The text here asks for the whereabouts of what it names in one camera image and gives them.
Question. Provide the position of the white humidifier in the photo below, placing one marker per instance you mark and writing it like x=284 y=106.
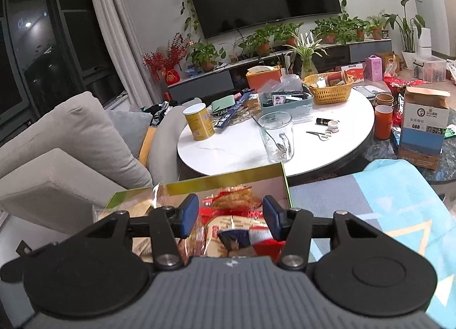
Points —
x=424 y=42

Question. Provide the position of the printed cardboard box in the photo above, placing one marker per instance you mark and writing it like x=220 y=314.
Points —
x=422 y=126

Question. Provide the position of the dark marble table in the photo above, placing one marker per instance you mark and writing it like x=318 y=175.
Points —
x=381 y=151

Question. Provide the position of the clear storage box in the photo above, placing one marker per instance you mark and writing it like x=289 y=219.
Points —
x=429 y=69

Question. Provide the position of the tall plant in white pot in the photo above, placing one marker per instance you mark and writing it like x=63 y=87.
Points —
x=408 y=37

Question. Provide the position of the green cardboard box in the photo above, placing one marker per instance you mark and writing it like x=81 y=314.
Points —
x=231 y=177

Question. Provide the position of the yellow can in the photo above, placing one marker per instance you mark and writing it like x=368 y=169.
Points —
x=199 y=122

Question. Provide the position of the orange cup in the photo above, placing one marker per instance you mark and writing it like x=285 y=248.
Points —
x=383 y=122

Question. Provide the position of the blue printed mat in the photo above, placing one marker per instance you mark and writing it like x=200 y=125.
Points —
x=392 y=200

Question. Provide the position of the red berry branches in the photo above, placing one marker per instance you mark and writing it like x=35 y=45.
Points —
x=167 y=55

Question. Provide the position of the pink box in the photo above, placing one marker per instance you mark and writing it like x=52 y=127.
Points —
x=374 y=68

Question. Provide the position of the glass mug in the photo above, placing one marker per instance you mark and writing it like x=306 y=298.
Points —
x=276 y=140

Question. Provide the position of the yellow woven basket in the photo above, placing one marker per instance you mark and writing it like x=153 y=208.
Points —
x=329 y=94

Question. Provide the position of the dark clothes pile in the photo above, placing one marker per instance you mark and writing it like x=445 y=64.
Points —
x=160 y=113

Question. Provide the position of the brown cup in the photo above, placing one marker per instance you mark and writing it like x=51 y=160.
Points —
x=384 y=99

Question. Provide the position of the light grey sofa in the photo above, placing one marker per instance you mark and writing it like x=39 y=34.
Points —
x=71 y=136

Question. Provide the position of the light curtain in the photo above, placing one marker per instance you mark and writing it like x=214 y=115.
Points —
x=117 y=30

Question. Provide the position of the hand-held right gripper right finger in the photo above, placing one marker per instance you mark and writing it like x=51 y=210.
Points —
x=272 y=218

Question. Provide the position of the long blue box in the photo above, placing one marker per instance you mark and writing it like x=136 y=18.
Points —
x=231 y=117

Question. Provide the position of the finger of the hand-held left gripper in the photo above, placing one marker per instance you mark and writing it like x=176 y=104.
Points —
x=25 y=250

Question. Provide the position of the potted green plant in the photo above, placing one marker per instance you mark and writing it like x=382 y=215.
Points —
x=354 y=28
x=288 y=35
x=327 y=31
x=262 y=42
x=206 y=56
x=377 y=28

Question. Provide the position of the grey cushion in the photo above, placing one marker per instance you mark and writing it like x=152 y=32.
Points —
x=130 y=133

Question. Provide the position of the small scissors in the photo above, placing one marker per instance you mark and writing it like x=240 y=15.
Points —
x=320 y=135

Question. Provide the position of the red jelly snack bag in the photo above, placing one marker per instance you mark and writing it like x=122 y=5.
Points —
x=245 y=214

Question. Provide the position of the green pouch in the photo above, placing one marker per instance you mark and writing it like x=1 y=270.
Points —
x=222 y=104

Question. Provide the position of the white tape roll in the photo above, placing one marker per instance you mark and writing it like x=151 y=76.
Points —
x=333 y=126

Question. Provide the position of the spider plant in glass vase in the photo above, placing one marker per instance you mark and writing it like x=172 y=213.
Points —
x=308 y=65

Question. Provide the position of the green foil packet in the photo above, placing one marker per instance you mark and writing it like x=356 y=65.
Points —
x=449 y=132

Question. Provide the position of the white box red print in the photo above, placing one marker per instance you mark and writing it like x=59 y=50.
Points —
x=352 y=72

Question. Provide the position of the yellow cushion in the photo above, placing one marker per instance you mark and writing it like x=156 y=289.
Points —
x=148 y=145

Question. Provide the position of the black tube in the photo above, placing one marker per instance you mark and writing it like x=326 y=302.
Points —
x=321 y=121

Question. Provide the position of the dark glass window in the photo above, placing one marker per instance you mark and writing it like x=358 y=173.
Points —
x=53 y=47

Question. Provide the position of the white round table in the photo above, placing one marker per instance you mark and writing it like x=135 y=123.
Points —
x=231 y=151

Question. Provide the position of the red plastic bag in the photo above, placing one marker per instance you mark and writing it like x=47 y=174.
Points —
x=406 y=83

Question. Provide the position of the orange storage box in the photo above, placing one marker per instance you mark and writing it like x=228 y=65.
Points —
x=263 y=81

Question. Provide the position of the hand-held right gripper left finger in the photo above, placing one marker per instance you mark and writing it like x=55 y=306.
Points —
x=187 y=217

